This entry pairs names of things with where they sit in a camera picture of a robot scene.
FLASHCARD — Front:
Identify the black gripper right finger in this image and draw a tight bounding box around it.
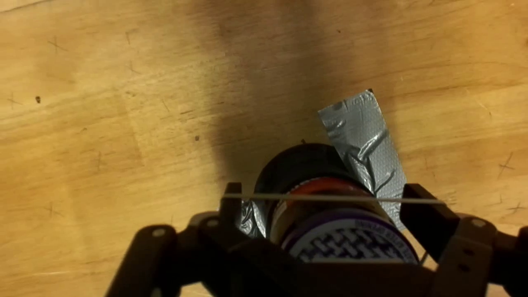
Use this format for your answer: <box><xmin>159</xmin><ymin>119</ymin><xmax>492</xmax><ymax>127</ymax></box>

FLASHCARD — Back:
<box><xmin>400</xmin><ymin>181</ymin><xmax>528</xmax><ymax>297</ymax></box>

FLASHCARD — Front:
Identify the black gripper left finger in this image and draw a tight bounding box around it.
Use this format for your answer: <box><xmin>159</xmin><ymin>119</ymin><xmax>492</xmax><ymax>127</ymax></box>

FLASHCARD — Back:
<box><xmin>106</xmin><ymin>181</ymin><xmax>299</xmax><ymax>297</ymax></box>

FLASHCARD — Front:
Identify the thin pale rubber band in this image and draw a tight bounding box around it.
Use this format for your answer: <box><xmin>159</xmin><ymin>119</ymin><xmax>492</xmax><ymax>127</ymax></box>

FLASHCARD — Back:
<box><xmin>220</xmin><ymin>191</ymin><xmax>449</xmax><ymax>206</ymax></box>

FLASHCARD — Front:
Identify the black and red cup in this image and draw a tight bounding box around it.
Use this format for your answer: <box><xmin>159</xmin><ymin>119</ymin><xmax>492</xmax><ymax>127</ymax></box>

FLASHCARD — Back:
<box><xmin>253</xmin><ymin>142</ymin><xmax>423</xmax><ymax>267</ymax></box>

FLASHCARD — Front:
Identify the black roll with grey tape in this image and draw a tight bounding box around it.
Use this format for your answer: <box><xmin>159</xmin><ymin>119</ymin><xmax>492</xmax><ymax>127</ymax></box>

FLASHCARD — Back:
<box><xmin>235</xmin><ymin>87</ymin><xmax>413</xmax><ymax>239</ymax></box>

